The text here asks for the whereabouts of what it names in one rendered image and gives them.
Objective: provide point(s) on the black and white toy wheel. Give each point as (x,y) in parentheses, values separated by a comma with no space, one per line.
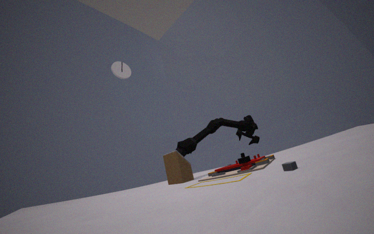
(244,159)

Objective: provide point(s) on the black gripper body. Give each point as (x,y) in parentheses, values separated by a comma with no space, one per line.
(249,135)

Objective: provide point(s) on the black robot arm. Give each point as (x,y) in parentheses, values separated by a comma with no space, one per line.
(189,145)

